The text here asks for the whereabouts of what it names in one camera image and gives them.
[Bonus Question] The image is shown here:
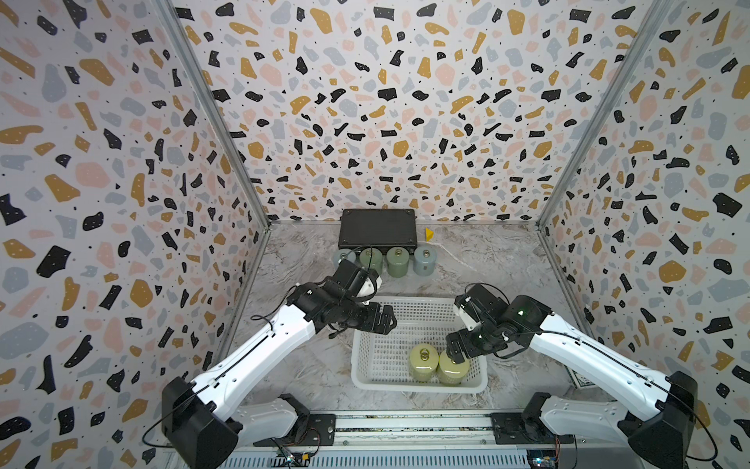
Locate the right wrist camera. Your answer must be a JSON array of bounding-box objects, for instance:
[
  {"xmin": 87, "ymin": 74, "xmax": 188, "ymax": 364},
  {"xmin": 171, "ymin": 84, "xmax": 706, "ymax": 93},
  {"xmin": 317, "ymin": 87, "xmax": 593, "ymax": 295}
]
[{"xmin": 454, "ymin": 294, "xmax": 482, "ymax": 331}]

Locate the aluminium rail frame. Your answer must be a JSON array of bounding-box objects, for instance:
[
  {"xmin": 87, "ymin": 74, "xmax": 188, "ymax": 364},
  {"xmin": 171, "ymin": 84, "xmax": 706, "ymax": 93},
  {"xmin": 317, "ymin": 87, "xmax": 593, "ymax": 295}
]
[{"xmin": 216, "ymin": 410, "xmax": 647, "ymax": 468}]

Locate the yellow-green canister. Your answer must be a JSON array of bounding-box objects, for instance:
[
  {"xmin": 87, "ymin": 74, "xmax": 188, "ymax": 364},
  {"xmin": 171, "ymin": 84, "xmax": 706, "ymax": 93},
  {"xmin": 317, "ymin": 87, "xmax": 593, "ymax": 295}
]
[
  {"xmin": 437, "ymin": 352, "xmax": 471, "ymax": 386},
  {"xmin": 408, "ymin": 343, "xmax": 439, "ymax": 382}
]

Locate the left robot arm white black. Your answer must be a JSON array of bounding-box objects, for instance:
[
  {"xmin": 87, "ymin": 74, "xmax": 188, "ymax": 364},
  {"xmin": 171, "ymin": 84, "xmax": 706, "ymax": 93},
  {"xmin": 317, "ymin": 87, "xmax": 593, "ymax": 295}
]
[{"xmin": 155, "ymin": 260, "xmax": 398, "ymax": 468}]

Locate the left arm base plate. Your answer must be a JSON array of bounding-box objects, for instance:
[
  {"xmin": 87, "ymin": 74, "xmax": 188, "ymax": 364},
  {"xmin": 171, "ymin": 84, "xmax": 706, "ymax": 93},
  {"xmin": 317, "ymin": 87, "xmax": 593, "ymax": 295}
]
[{"xmin": 279, "ymin": 414, "xmax": 337, "ymax": 448}]

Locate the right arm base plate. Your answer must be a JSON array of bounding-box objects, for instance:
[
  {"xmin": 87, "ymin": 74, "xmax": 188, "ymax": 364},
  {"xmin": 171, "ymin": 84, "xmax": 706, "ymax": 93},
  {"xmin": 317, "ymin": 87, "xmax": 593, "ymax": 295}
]
[{"xmin": 489, "ymin": 412, "xmax": 575, "ymax": 445}]

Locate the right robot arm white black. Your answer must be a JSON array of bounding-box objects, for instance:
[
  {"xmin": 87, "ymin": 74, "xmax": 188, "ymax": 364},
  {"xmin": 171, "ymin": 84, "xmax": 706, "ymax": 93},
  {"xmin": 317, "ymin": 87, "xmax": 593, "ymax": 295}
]
[{"xmin": 446, "ymin": 283, "xmax": 703, "ymax": 468}]

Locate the blue tea canister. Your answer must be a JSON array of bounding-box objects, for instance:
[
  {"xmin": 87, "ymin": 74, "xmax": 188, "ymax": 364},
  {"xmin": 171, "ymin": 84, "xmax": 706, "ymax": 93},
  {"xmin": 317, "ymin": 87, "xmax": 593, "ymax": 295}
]
[{"xmin": 332, "ymin": 249, "xmax": 357, "ymax": 269}]

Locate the white plastic basket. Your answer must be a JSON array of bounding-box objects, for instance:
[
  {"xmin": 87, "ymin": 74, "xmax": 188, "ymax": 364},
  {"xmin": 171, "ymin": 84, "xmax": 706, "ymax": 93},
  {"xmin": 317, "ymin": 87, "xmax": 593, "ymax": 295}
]
[{"xmin": 352, "ymin": 296, "xmax": 488, "ymax": 394}]

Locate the blue-grey tea canister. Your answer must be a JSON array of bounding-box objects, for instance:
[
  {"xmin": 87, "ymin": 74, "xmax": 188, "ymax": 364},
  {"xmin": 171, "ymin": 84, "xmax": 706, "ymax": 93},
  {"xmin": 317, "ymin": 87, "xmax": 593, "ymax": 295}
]
[{"xmin": 413, "ymin": 245, "xmax": 438, "ymax": 277}]

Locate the circuit board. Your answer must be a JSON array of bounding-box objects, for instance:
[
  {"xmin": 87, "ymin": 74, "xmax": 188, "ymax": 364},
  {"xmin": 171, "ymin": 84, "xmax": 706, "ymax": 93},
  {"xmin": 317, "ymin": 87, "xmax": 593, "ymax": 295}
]
[
  {"xmin": 275, "ymin": 449, "xmax": 312, "ymax": 469},
  {"xmin": 527, "ymin": 449, "xmax": 558, "ymax": 469}
]

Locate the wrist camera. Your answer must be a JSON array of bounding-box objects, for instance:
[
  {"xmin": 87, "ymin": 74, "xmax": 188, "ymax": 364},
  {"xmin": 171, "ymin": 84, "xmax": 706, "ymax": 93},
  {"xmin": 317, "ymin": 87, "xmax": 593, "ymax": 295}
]
[
  {"xmin": 347, "ymin": 270, "xmax": 382, "ymax": 302},
  {"xmin": 454, "ymin": 294, "xmax": 482, "ymax": 331}
]

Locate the playing card box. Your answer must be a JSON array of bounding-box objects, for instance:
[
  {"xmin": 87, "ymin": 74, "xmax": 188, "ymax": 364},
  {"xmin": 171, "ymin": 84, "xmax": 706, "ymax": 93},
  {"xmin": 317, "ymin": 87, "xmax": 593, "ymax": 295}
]
[{"xmin": 568, "ymin": 369, "xmax": 596, "ymax": 389}]

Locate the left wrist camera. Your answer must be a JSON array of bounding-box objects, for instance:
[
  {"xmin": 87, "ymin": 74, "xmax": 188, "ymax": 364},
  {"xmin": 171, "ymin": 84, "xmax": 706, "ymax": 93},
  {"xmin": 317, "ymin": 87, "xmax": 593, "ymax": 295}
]
[{"xmin": 347, "ymin": 270, "xmax": 382, "ymax": 302}]

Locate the green tea canister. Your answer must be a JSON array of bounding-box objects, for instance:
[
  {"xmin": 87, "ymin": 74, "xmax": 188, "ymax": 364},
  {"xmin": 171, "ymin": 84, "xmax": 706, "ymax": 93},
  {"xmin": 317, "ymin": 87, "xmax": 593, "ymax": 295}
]
[
  {"xmin": 386, "ymin": 246, "xmax": 410, "ymax": 279},
  {"xmin": 359, "ymin": 247, "xmax": 384, "ymax": 276}
]

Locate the black briefcase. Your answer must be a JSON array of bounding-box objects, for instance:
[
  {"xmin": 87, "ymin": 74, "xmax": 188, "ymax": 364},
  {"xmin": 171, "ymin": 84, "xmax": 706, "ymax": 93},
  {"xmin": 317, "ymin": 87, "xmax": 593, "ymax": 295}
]
[{"xmin": 338, "ymin": 209, "xmax": 418, "ymax": 254}]

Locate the circuit board right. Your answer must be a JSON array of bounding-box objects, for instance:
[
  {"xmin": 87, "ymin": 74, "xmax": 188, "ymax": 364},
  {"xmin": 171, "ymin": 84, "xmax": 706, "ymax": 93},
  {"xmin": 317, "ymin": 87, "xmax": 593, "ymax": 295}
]
[{"xmin": 527, "ymin": 449, "xmax": 558, "ymax": 469}]

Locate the circuit board left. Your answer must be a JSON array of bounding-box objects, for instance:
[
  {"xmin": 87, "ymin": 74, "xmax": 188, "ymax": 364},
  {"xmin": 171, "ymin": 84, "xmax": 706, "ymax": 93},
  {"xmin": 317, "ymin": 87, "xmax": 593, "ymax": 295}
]
[{"xmin": 275, "ymin": 449, "xmax": 312, "ymax": 469}]

